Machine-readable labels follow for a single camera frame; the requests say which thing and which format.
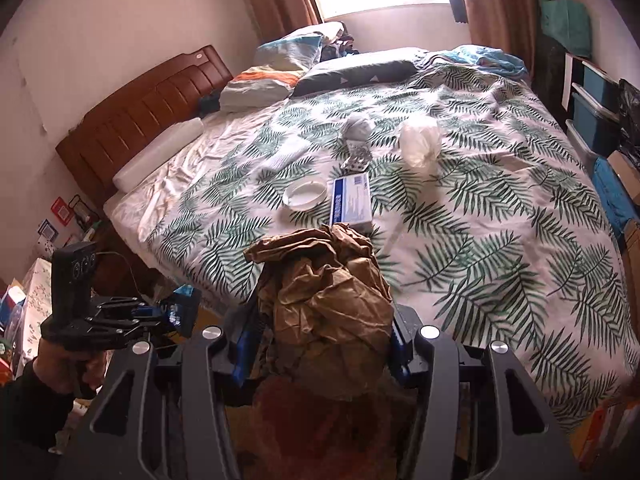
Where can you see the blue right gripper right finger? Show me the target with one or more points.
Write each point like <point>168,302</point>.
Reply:
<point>400,351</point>

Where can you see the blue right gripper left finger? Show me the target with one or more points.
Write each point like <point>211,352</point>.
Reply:
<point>246,341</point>

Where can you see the brown paper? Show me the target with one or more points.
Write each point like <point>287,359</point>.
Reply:
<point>329,309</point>

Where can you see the white round lid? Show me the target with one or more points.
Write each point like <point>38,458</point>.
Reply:
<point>304,194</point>

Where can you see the blue white medicine box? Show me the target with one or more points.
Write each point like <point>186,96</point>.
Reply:
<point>351,202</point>

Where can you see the silver pill blister pack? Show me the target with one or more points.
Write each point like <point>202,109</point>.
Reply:
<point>359,157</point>

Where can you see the clear plastic bag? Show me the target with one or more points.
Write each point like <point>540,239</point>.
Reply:
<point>420,142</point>

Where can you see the blue snack wrapper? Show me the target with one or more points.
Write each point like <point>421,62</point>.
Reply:
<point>182,309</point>

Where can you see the person's left forearm black sleeve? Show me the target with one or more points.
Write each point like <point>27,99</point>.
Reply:
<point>31,415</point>

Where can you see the red trash bin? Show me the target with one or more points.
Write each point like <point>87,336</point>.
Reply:
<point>289,432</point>

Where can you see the person's left hand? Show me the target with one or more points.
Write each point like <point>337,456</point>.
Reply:
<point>62,370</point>

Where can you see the white patterned side cloth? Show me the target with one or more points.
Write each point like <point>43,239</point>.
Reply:
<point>37,307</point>

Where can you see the fern print duvet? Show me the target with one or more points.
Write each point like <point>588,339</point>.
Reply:
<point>504,236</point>

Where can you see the wooden headboard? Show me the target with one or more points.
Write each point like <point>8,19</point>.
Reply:
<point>127,121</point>

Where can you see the long white pillow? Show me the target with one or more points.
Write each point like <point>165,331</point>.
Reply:
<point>162,148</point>

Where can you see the orange white pillow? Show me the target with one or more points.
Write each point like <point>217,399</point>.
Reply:
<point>258,87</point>

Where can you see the blue white pillow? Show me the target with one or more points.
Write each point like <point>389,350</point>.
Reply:
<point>299,50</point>

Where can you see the dark grey patterned pillow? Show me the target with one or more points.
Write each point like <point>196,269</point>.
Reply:
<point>350,71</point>

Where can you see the light blue blanket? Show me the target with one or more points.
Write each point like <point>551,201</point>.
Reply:
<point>491,60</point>

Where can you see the white drawer storage unit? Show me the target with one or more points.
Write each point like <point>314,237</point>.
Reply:
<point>590,99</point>

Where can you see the black garbage bag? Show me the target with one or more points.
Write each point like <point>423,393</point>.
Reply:
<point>629,114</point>

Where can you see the brown right curtain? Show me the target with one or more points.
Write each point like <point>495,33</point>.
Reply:
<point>508,25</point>

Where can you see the teal hanging bag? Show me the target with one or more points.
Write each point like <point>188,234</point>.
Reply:
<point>567,22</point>

